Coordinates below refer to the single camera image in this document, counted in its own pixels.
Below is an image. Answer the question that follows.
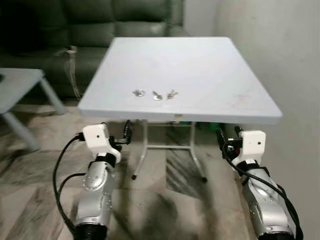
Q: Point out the low grey side table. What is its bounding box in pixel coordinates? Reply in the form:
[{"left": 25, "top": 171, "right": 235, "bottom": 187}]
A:
[{"left": 0, "top": 68, "right": 68, "bottom": 151}]

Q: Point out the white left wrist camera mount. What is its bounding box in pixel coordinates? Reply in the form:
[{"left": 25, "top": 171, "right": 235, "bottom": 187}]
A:
[{"left": 82, "top": 123, "right": 123, "bottom": 156}]

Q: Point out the dark green box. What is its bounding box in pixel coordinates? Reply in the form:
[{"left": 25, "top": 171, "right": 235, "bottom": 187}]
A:
[{"left": 196, "top": 121, "right": 221, "bottom": 132}]

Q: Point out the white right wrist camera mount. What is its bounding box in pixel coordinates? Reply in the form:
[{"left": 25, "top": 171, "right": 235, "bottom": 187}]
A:
[{"left": 234, "top": 130, "right": 266, "bottom": 167}]

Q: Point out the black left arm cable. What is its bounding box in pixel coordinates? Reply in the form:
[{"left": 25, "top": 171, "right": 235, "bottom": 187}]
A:
[{"left": 52, "top": 132, "right": 88, "bottom": 237}]

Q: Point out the white folding table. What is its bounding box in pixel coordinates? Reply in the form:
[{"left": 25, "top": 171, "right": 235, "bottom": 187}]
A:
[{"left": 77, "top": 36, "right": 283, "bottom": 183}]

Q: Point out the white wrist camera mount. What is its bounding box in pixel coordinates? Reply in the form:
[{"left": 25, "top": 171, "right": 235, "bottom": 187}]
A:
[
  {"left": 234, "top": 130, "right": 266, "bottom": 167},
  {"left": 82, "top": 123, "right": 123, "bottom": 156}
]

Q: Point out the dark green leather sofa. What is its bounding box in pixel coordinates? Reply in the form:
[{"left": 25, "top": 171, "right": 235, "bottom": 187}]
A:
[{"left": 0, "top": 0, "right": 189, "bottom": 104}]

